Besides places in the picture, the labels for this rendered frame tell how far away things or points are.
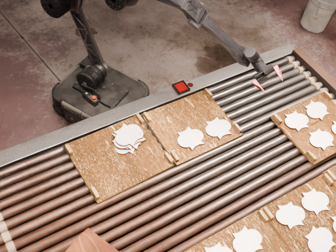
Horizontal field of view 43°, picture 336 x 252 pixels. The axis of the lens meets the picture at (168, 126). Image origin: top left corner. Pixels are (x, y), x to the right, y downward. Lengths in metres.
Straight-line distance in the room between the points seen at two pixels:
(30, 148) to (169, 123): 0.69
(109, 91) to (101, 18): 1.20
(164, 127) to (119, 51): 1.83
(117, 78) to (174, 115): 1.19
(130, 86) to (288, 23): 2.04
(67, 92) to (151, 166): 1.37
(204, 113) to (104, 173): 0.64
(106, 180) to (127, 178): 0.09
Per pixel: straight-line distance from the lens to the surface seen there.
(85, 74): 3.11
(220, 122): 2.24
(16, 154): 2.12
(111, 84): 3.26
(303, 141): 2.34
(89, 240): 1.74
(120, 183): 1.98
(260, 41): 4.34
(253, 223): 1.99
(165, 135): 2.15
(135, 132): 2.08
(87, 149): 2.07
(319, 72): 2.74
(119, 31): 4.11
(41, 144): 2.14
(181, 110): 2.26
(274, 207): 2.06
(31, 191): 2.00
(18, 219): 1.95
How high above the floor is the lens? 2.65
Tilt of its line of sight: 52 degrees down
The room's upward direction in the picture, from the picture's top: 12 degrees clockwise
